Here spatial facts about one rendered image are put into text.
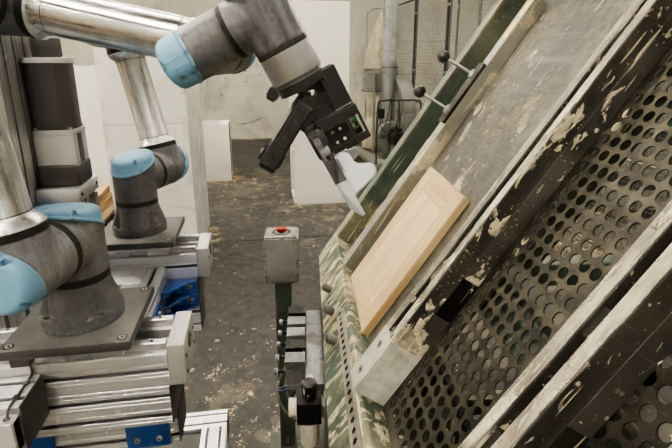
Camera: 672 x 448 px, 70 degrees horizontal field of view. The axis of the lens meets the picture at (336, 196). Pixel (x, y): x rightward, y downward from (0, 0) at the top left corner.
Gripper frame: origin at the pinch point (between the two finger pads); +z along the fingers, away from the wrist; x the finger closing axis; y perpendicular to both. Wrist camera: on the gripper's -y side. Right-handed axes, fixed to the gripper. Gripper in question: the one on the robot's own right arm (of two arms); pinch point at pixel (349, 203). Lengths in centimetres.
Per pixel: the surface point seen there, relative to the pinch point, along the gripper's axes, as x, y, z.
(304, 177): 423, -20, 105
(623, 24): 6, 54, -2
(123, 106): 274, -96, -38
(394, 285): 30.8, 0.7, 35.0
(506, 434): -29.1, 2.4, 22.2
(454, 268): 4.5, 10.9, 22.0
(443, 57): 70, 46, 0
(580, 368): -31.2, 12.1, 16.7
